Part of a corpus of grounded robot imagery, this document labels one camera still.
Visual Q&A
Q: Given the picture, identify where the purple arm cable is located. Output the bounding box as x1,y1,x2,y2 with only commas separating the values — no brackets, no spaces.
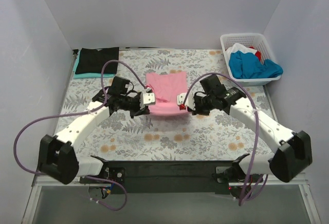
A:
13,60,152,211
184,72,268,207

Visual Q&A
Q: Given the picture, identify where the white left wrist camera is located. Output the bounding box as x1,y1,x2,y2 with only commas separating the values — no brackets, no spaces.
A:
140,92,156,108

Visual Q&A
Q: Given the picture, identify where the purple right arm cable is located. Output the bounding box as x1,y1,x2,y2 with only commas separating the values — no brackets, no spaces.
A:
184,72,268,207

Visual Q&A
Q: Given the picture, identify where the aluminium front rail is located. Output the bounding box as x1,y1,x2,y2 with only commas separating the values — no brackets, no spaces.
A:
31,163,309,189

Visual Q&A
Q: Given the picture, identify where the white t shirt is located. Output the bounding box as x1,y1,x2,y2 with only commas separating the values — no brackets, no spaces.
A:
226,43,257,59

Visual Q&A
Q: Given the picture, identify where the folded teal t shirt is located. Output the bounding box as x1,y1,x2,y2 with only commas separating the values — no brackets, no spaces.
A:
73,54,101,79

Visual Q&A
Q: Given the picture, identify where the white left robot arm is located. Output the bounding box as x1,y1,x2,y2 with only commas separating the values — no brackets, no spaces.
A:
37,77,155,184

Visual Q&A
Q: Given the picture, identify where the folded black t shirt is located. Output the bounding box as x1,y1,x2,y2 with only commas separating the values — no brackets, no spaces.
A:
75,47,119,74

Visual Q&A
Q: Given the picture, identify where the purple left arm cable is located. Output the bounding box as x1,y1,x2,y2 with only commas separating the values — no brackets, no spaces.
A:
13,60,152,211

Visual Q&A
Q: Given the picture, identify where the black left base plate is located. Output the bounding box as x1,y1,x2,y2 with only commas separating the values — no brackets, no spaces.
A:
79,167,125,184

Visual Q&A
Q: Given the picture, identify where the blue t shirt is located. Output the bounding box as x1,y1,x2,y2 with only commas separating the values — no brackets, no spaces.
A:
229,51,283,79

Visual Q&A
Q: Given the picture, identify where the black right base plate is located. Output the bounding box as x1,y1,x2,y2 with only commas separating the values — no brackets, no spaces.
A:
214,165,246,183

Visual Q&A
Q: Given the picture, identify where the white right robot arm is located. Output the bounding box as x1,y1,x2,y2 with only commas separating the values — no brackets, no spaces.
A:
177,73,313,182

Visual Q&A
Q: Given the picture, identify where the floral patterned table mat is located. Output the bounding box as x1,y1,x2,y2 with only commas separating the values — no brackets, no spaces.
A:
77,49,271,160

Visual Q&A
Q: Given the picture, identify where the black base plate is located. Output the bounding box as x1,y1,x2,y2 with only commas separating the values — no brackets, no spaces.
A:
214,165,246,183
79,167,125,184

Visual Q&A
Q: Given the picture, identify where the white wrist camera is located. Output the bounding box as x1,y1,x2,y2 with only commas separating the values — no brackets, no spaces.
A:
140,92,156,108
176,92,187,110

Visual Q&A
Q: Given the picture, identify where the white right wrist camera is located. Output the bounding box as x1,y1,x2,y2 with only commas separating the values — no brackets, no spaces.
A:
176,92,187,110

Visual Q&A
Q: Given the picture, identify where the red t shirt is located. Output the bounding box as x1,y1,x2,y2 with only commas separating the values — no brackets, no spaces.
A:
255,51,262,62

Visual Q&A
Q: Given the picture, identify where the pink t shirt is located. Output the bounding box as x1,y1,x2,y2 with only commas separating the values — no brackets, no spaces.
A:
146,71,188,117

